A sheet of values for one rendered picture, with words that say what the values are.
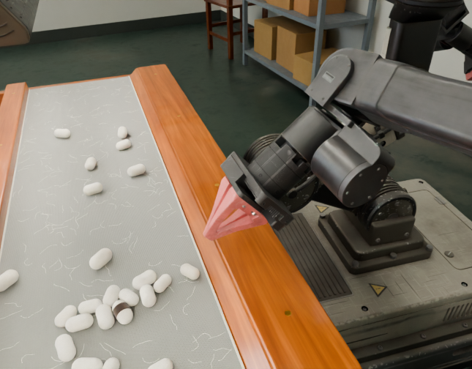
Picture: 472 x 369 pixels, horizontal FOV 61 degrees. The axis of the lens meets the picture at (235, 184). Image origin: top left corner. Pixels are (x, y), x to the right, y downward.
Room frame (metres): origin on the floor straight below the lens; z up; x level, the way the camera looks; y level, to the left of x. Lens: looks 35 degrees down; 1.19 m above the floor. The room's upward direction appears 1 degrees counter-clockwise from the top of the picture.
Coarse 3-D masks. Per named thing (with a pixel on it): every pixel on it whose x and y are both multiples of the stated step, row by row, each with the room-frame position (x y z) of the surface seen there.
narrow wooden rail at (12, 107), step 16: (16, 96) 1.05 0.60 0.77; (0, 112) 0.95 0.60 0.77; (16, 112) 0.94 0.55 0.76; (0, 128) 0.86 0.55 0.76; (16, 128) 0.86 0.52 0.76; (0, 144) 0.78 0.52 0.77; (16, 144) 0.80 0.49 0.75; (0, 160) 0.71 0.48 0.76; (0, 176) 0.65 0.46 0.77; (0, 192) 0.60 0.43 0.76; (0, 208) 0.55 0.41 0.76; (0, 224) 0.52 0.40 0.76; (0, 240) 0.49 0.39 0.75
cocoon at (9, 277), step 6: (12, 270) 0.41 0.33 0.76; (0, 276) 0.40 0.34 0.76; (6, 276) 0.40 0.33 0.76; (12, 276) 0.40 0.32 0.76; (18, 276) 0.41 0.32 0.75; (0, 282) 0.39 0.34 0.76; (6, 282) 0.39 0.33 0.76; (12, 282) 0.40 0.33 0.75; (0, 288) 0.38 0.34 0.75; (6, 288) 0.39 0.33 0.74
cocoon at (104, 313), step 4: (104, 304) 0.35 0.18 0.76; (100, 308) 0.34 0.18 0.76; (104, 308) 0.34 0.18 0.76; (108, 308) 0.34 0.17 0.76; (96, 312) 0.34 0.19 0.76; (100, 312) 0.33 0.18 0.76; (104, 312) 0.33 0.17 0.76; (108, 312) 0.33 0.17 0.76; (112, 312) 0.34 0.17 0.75; (100, 316) 0.33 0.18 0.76; (104, 316) 0.32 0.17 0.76; (108, 316) 0.33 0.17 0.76; (112, 316) 0.33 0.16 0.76; (100, 320) 0.32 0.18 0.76; (104, 320) 0.32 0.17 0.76; (108, 320) 0.32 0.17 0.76; (112, 320) 0.32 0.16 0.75; (100, 324) 0.32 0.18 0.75; (104, 324) 0.32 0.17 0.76; (108, 324) 0.32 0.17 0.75; (112, 324) 0.32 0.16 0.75; (104, 328) 0.32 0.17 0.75; (108, 328) 0.32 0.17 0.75
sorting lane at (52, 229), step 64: (64, 128) 0.90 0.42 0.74; (128, 128) 0.89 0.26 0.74; (64, 192) 0.63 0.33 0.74; (128, 192) 0.62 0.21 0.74; (0, 256) 0.46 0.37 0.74; (64, 256) 0.45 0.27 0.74; (128, 256) 0.45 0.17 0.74; (192, 256) 0.45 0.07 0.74; (0, 320) 0.34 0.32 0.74; (192, 320) 0.33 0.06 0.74
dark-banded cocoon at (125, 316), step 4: (120, 300) 0.35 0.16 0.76; (116, 304) 0.34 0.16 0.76; (112, 308) 0.34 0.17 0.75; (128, 308) 0.34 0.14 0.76; (120, 312) 0.33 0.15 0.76; (124, 312) 0.33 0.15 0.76; (128, 312) 0.33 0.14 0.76; (120, 316) 0.33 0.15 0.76; (124, 316) 0.33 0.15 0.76; (128, 316) 0.33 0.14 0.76; (132, 316) 0.33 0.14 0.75; (120, 320) 0.32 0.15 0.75; (124, 320) 0.32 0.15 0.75; (128, 320) 0.32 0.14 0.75
